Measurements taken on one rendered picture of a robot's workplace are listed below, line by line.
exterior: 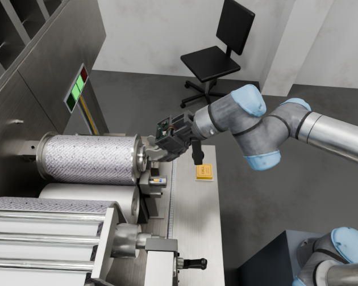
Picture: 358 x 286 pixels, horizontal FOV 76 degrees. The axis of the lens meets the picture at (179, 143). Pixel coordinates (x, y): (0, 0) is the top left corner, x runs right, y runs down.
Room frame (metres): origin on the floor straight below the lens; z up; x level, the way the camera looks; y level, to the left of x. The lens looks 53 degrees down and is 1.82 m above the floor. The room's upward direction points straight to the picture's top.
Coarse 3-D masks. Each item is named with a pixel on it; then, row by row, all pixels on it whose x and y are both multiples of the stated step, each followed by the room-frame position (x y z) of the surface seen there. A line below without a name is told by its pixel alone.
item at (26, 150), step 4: (24, 144) 0.40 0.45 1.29; (28, 144) 0.39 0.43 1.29; (32, 144) 0.39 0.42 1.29; (36, 144) 0.39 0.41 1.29; (24, 148) 0.38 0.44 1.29; (28, 148) 0.38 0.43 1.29; (32, 148) 0.38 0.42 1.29; (36, 148) 0.38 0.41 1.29; (20, 152) 0.37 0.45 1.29; (24, 152) 0.37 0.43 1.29; (28, 152) 0.37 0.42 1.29; (32, 152) 0.37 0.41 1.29; (20, 156) 0.36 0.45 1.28; (24, 156) 0.36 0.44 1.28; (28, 156) 0.36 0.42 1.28; (32, 156) 0.36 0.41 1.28
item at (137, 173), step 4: (48, 140) 0.40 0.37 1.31; (140, 140) 0.42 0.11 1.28; (136, 144) 0.38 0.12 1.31; (140, 144) 0.41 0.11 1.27; (44, 148) 0.37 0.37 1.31; (136, 148) 0.37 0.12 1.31; (44, 152) 0.36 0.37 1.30; (136, 152) 0.36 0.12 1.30; (44, 156) 0.35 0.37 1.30; (136, 156) 0.35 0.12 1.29; (44, 160) 0.34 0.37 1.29; (136, 160) 0.34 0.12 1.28; (44, 164) 0.33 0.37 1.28; (136, 164) 0.34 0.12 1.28; (44, 168) 0.33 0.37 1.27; (136, 168) 0.33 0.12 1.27; (48, 172) 0.32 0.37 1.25; (136, 172) 0.32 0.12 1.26; (140, 172) 0.35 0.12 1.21; (136, 176) 0.31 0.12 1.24
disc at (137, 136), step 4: (136, 136) 0.40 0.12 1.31; (140, 136) 0.44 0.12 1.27; (136, 140) 0.40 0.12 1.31; (132, 144) 0.37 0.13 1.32; (132, 148) 0.36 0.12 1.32; (132, 152) 0.35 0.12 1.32; (132, 156) 0.34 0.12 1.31; (132, 160) 0.33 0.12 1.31; (132, 164) 0.32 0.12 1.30; (132, 168) 0.31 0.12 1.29; (132, 172) 0.31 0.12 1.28; (132, 176) 0.30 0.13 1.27; (132, 180) 0.30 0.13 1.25; (136, 180) 0.31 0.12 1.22
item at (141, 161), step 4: (140, 148) 0.38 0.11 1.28; (144, 148) 0.39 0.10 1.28; (140, 152) 0.37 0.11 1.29; (144, 152) 0.38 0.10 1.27; (140, 156) 0.36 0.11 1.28; (144, 156) 0.37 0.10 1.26; (140, 160) 0.35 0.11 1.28; (144, 160) 0.36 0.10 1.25; (140, 164) 0.34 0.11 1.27; (144, 164) 0.36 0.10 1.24; (140, 168) 0.33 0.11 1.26; (144, 168) 0.35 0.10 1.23
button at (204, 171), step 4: (204, 164) 0.55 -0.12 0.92; (208, 164) 0.55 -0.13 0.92; (200, 168) 0.53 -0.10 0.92; (204, 168) 0.53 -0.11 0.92; (208, 168) 0.53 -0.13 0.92; (200, 172) 0.51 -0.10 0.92; (204, 172) 0.51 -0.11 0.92; (208, 172) 0.51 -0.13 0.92; (212, 172) 0.51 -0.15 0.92; (200, 176) 0.49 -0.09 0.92; (204, 176) 0.49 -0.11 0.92; (208, 176) 0.49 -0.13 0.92; (212, 176) 0.49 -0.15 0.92
